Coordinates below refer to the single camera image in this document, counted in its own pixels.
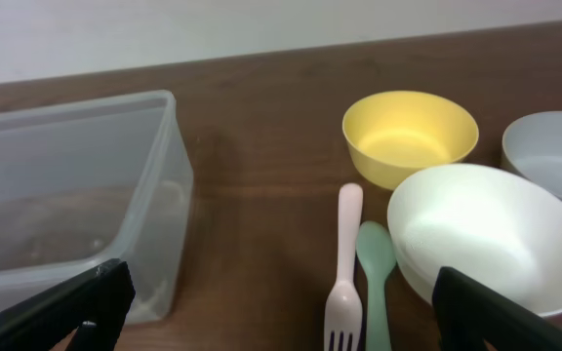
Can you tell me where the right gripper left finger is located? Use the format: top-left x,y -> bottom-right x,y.
0,258 -> 136,351

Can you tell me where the grey plastic bowl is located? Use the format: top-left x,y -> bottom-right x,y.
501,111 -> 562,200

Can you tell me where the yellow plastic bowl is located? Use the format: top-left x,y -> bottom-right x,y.
341,91 -> 480,190

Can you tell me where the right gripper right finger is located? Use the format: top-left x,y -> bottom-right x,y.
432,266 -> 562,351

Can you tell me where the white plastic bowl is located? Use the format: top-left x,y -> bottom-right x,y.
387,164 -> 562,317

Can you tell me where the clear plastic container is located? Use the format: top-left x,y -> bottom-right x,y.
0,91 -> 194,324

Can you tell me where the green plastic spoon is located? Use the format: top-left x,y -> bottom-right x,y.
356,221 -> 397,351

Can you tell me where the pink plastic fork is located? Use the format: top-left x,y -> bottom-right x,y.
324,183 -> 363,351

